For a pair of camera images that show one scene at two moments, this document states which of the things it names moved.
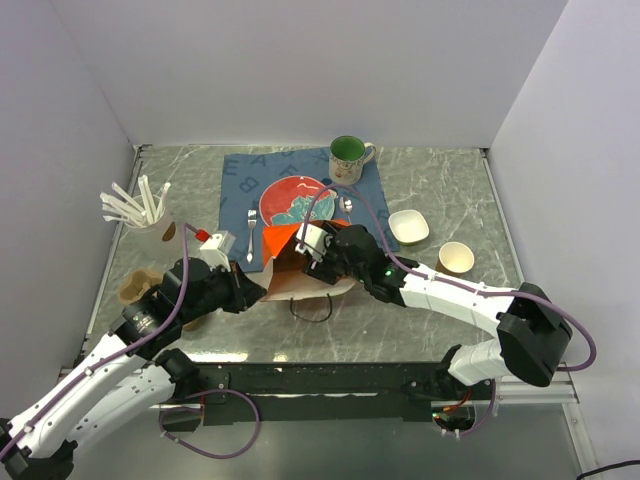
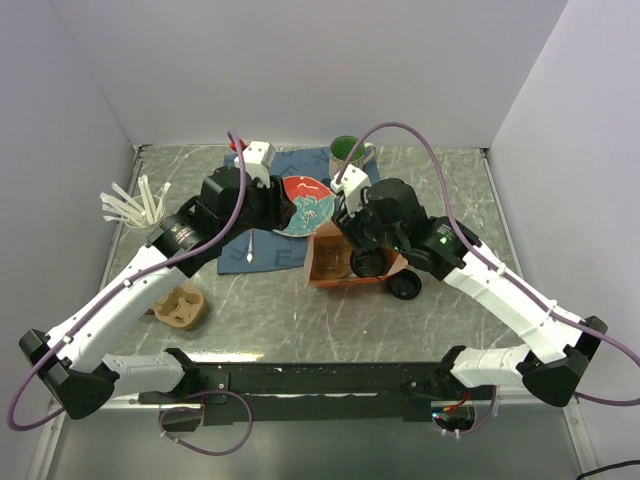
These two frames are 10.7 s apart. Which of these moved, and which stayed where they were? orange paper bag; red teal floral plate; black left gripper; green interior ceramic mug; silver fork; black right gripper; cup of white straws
Moved: black right gripper; black left gripper; orange paper bag
Stayed: green interior ceramic mug; silver fork; red teal floral plate; cup of white straws
